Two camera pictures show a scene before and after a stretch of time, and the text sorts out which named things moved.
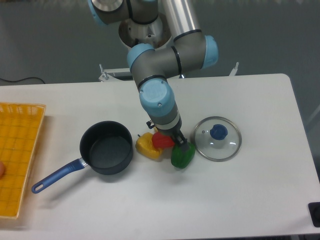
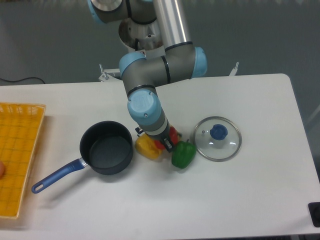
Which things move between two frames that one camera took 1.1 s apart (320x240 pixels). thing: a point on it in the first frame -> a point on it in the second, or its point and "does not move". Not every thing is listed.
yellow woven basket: [20, 125] does not move
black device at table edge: [314, 210] does not move
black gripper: [181, 141] -> [165, 136]
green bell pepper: [180, 159] does not move
